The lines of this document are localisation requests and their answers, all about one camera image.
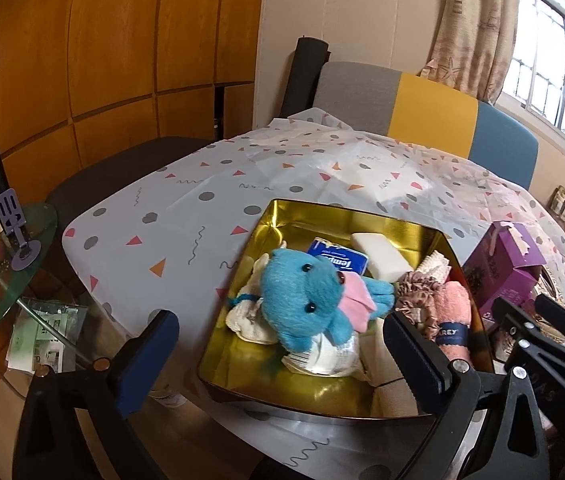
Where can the glass side table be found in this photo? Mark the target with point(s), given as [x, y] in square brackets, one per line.
[2, 295]

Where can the cream knit doll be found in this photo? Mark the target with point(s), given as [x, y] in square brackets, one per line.
[247, 320]

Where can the pink fluffy sock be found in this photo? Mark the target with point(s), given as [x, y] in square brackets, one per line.
[454, 310]

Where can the grey yellow blue headboard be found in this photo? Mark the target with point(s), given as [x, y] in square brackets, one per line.
[437, 105]

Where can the gold tin tray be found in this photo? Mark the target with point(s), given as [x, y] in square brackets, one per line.
[312, 390]

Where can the brown satin scrunchie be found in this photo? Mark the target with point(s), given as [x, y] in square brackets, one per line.
[417, 295]

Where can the white wipes packet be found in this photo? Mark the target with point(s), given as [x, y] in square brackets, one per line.
[327, 357]

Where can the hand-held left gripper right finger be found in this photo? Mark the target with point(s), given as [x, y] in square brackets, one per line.
[415, 360]

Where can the green paper packets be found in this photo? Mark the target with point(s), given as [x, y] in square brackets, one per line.
[42, 335]

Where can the blue tissue packet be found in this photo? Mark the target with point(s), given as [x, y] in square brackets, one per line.
[342, 257]

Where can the black rolled mat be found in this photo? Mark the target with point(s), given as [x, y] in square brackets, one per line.
[305, 75]

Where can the ornate gold tissue box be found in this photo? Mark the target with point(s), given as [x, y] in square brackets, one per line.
[557, 285]

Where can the white sponge block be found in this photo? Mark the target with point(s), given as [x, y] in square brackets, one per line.
[382, 255]

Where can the beige printed curtain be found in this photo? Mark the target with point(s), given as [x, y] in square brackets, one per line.
[472, 30]

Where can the purple phone stand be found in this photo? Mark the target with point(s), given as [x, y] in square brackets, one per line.
[10, 210]

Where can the purple tissue box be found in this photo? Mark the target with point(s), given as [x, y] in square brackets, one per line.
[502, 270]

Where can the barred window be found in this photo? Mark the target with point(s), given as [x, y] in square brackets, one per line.
[557, 70]

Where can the wooden wardrobe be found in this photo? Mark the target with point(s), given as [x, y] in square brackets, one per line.
[87, 50]

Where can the blue plush toy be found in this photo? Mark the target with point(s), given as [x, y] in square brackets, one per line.
[302, 300]

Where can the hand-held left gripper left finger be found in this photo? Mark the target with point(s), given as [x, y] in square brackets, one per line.
[145, 360]

